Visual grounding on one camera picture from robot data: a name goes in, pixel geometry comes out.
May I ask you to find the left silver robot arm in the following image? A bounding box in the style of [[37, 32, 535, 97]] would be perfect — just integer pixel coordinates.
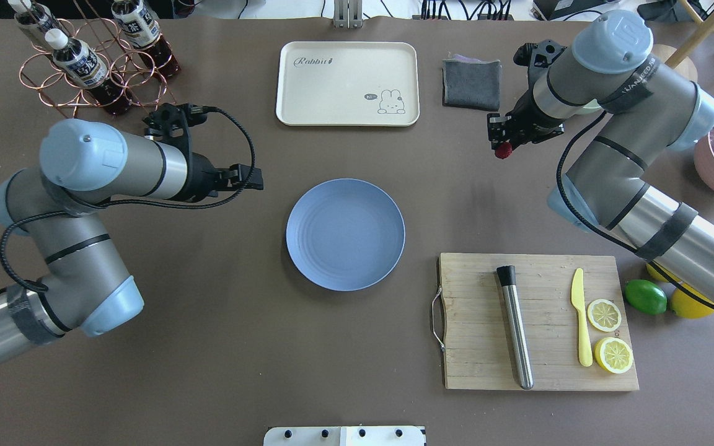
[[0, 103, 264, 364]]

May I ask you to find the lemon half thick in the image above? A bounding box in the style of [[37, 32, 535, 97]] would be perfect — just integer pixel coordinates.
[[593, 337, 634, 374]]

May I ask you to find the blue plate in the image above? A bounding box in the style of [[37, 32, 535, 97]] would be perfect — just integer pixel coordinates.
[[285, 178, 406, 292]]

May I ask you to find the copper wire bottle rack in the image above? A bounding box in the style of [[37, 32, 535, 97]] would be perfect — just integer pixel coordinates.
[[9, 1, 180, 118]]

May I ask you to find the wooden cutting board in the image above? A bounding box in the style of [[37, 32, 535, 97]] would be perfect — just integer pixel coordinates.
[[438, 252, 638, 392]]

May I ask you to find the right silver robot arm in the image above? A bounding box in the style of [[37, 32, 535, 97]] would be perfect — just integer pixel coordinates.
[[487, 9, 714, 301]]

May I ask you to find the yellow plastic knife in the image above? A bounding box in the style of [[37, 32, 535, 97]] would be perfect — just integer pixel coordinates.
[[570, 268, 593, 367]]

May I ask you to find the cream rabbit tray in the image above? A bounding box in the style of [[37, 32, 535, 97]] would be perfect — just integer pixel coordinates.
[[275, 42, 420, 127]]

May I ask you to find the red strawberry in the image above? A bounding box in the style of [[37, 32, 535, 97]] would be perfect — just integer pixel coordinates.
[[494, 141, 514, 160]]

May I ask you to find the tea bottle lower left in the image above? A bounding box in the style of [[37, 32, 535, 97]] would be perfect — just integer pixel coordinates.
[[111, 1, 180, 79]]

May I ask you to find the lemon slice flat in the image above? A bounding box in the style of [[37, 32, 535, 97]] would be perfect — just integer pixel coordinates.
[[586, 299, 622, 333]]

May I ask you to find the grey folded cloth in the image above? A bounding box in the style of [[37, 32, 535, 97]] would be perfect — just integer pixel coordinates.
[[442, 55, 501, 112]]

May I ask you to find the yellow lemon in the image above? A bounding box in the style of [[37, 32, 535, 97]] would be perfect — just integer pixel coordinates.
[[646, 262, 682, 283], [671, 288, 714, 319]]

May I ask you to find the steel muddler black tip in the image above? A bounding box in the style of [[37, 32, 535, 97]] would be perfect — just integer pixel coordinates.
[[496, 265, 535, 390]]

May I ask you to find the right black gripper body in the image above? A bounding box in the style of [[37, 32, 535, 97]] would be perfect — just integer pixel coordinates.
[[487, 40, 566, 151]]

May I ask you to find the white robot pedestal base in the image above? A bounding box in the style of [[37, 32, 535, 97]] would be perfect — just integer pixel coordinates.
[[263, 424, 427, 445]]

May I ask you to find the round wooden stand base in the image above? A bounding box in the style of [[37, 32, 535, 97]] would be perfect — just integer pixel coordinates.
[[651, 44, 699, 84]]

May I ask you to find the green lime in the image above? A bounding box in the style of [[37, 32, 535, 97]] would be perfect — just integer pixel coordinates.
[[624, 279, 668, 315]]

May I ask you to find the wooden glass drying tree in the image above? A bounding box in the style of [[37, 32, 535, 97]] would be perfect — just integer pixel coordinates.
[[653, 1, 714, 82]]

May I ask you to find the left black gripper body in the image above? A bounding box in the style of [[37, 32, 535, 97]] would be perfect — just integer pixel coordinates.
[[143, 103, 255, 203]]

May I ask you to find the tea bottle lower right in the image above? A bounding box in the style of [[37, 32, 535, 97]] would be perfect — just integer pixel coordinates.
[[7, 0, 63, 48]]

